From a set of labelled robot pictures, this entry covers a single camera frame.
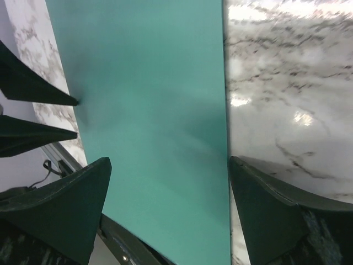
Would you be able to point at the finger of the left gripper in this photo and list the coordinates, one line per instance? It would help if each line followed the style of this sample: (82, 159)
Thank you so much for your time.
(19, 82)
(19, 136)

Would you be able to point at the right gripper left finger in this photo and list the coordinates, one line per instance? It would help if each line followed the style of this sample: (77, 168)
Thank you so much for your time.
(56, 223)

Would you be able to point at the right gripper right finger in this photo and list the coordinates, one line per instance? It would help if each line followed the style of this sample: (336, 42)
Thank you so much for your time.
(283, 224)

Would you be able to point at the teal file folder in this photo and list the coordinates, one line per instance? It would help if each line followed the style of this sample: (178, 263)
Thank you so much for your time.
(149, 77)

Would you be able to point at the aluminium rail frame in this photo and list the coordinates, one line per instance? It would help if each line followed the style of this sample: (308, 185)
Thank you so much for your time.
(61, 158)

